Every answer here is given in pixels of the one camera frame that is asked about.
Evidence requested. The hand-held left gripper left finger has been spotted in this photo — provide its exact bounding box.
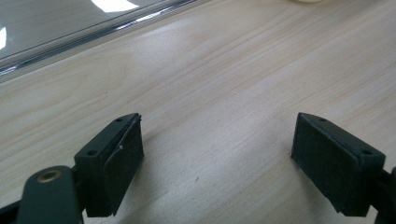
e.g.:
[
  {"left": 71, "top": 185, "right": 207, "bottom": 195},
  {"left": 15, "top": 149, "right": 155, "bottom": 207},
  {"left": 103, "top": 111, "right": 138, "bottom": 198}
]
[{"left": 74, "top": 112, "right": 145, "bottom": 218}]

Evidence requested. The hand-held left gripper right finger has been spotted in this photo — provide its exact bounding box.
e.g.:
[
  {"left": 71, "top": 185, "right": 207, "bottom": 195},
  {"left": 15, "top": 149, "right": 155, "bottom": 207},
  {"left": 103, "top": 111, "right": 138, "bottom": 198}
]
[{"left": 290, "top": 112, "right": 387, "bottom": 217}]

